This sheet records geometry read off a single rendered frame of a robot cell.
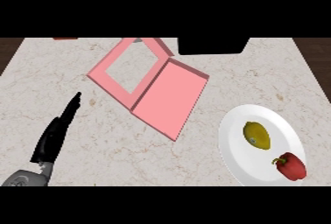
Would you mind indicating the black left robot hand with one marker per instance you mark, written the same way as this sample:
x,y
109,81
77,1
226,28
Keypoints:
x,y
53,137

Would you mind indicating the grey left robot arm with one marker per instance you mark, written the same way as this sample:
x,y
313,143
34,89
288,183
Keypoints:
x,y
26,178

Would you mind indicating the pink open cardboard box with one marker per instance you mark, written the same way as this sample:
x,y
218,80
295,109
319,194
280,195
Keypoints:
x,y
159,87

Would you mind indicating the yellow lemon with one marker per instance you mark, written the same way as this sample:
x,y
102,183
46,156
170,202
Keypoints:
x,y
255,136

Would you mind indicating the white round plate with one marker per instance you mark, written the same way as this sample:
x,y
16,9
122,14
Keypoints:
x,y
254,163

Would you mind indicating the orange-red flat object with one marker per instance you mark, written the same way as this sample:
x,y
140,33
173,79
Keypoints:
x,y
65,38

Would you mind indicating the black appliance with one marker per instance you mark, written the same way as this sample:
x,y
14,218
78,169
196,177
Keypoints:
x,y
213,46

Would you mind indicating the red bell pepper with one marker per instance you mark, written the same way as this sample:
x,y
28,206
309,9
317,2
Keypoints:
x,y
291,167

